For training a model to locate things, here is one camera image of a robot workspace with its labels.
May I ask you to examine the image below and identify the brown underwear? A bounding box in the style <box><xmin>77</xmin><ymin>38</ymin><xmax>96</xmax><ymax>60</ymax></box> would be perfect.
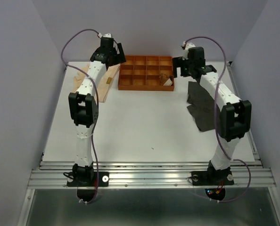
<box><xmin>159</xmin><ymin>73</ymin><xmax>173</xmax><ymax>86</ymax></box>

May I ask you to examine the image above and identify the orange compartment tray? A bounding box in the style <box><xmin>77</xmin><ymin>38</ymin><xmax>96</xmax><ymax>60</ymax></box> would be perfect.
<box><xmin>118</xmin><ymin>55</ymin><xmax>174</xmax><ymax>91</ymax></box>

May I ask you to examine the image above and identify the dark grey underwear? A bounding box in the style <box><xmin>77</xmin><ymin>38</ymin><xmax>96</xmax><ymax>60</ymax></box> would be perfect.
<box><xmin>187</xmin><ymin>81</ymin><xmax>215</xmax><ymax>132</ymax></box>

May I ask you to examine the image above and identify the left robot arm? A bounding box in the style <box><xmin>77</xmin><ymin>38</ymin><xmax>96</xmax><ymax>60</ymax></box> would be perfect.
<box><xmin>67</xmin><ymin>33</ymin><xmax>125</xmax><ymax>186</ymax></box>

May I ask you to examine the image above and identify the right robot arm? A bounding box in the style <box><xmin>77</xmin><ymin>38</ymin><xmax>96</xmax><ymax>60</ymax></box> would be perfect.
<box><xmin>172</xmin><ymin>43</ymin><xmax>252</xmax><ymax>186</ymax></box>

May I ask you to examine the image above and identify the peach underwear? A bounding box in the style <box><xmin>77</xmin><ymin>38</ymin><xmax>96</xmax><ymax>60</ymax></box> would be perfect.
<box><xmin>72</xmin><ymin>61</ymin><xmax>120</xmax><ymax>103</ymax></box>

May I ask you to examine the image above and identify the aluminium right side rail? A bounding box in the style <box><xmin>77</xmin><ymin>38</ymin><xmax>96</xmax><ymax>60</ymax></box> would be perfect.
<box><xmin>226</xmin><ymin>61</ymin><xmax>260</xmax><ymax>161</ymax></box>

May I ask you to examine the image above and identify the aluminium rail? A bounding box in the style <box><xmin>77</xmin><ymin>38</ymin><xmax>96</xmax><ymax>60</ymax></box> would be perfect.
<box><xmin>27</xmin><ymin>160</ymin><xmax>276</xmax><ymax>189</ymax></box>
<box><xmin>226</xmin><ymin>61</ymin><xmax>260</xmax><ymax>161</ymax></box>

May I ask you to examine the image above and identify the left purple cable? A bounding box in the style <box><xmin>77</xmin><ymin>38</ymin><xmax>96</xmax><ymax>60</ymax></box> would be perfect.
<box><xmin>61</xmin><ymin>29</ymin><xmax>103</xmax><ymax>205</ymax></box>

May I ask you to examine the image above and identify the purple cable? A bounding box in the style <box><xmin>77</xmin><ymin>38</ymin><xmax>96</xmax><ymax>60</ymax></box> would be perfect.
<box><xmin>61</xmin><ymin>29</ymin><xmax>103</xmax><ymax>205</ymax></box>
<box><xmin>183</xmin><ymin>36</ymin><xmax>253</xmax><ymax>203</ymax></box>

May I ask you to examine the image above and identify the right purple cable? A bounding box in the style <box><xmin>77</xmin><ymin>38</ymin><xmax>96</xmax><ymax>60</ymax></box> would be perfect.
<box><xmin>183</xmin><ymin>36</ymin><xmax>253</xmax><ymax>203</ymax></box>

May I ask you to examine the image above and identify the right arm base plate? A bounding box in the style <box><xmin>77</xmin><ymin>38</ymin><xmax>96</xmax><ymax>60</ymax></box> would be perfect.
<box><xmin>191</xmin><ymin>171</ymin><xmax>234</xmax><ymax>186</ymax></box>

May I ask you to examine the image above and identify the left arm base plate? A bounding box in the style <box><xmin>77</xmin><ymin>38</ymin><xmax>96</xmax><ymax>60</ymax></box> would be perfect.
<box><xmin>63</xmin><ymin>172</ymin><xmax>109</xmax><ymax>187</ymax></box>

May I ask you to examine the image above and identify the aluminium front rail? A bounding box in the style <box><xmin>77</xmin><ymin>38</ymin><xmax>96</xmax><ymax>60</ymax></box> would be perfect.
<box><xmin>27</xmin><ymin>160</ymin><xmax>276</xmax><ymax>189</ymax></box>

